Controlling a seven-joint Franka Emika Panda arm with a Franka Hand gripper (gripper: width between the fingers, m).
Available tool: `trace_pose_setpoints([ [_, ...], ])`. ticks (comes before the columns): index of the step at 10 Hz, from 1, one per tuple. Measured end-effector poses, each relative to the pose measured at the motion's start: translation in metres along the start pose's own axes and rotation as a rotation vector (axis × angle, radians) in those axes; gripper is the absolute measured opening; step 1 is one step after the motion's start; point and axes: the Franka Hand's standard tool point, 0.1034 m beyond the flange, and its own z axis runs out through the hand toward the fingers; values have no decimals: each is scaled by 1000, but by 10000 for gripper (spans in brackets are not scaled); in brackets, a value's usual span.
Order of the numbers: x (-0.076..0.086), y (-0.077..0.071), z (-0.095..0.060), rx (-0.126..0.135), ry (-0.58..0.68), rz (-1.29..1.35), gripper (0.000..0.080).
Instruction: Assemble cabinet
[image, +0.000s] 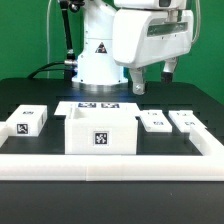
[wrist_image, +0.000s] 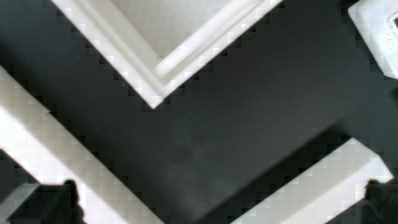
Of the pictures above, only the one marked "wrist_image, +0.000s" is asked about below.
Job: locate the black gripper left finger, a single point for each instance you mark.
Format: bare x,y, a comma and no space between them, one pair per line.
41,204

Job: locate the white cabinet body box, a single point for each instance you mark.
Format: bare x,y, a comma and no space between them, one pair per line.
160,36

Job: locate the white cabinet top block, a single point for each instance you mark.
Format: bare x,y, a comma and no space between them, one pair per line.
374,14

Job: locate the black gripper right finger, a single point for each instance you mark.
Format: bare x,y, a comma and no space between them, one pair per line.
381,209

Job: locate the white U-shaped obstacle fence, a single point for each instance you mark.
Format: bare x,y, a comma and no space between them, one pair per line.
36,141

